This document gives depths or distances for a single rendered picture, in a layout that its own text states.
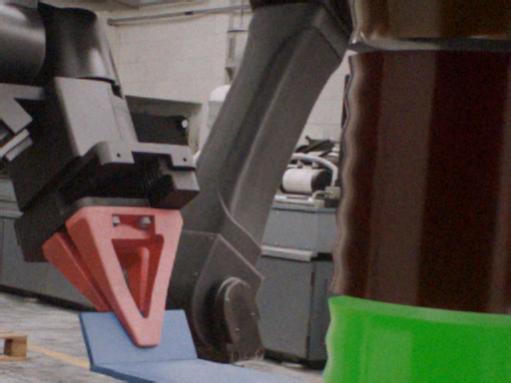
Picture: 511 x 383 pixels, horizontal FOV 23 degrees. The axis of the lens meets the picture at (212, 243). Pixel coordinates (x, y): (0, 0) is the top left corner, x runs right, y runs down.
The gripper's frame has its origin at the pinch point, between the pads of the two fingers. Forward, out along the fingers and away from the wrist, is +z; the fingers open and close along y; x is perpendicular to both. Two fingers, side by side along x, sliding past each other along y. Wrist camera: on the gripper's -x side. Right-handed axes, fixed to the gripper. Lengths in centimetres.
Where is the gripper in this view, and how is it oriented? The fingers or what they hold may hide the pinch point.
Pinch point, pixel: (141, 334)
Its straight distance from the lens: 68.7
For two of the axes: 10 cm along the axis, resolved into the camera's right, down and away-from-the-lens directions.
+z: 2.8, 9.0, -3.4
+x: 7.7, 0.1, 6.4
